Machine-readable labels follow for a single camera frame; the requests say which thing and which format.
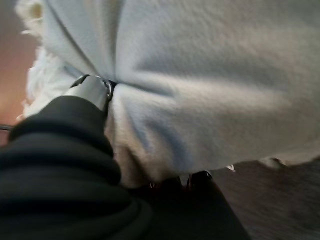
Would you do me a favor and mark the white fringed cushion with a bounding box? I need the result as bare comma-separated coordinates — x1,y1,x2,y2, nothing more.
14,0,320,188

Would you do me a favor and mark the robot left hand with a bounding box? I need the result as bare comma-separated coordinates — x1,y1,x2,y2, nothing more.
0,74,252,240

